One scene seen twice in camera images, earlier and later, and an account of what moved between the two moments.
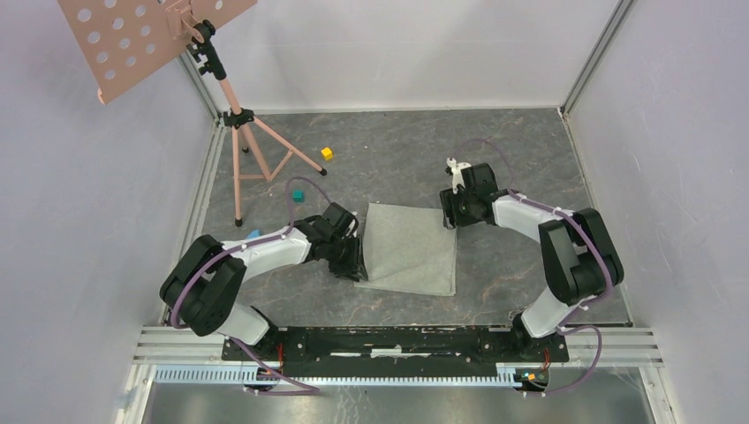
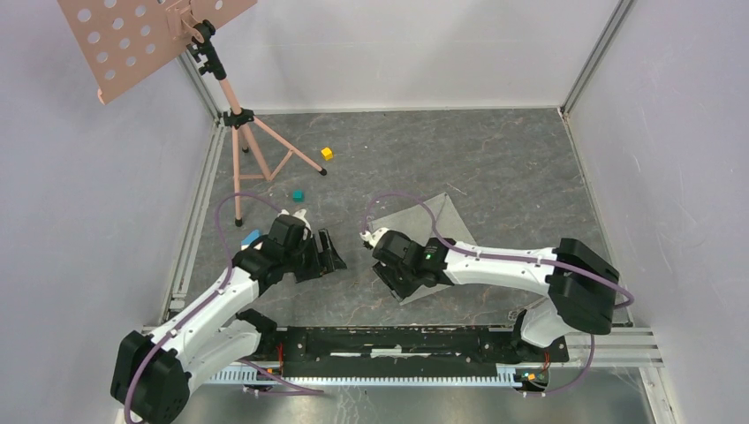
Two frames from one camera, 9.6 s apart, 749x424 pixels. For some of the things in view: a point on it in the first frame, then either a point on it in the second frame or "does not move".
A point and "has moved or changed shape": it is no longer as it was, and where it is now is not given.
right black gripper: (449, 202) to (399, 291)
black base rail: (401, 352) does not move
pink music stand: (119, 41) does not move
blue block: (254, 233) does not move
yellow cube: (327, 154) does not move
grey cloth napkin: (408, 249) has moved or changed shape
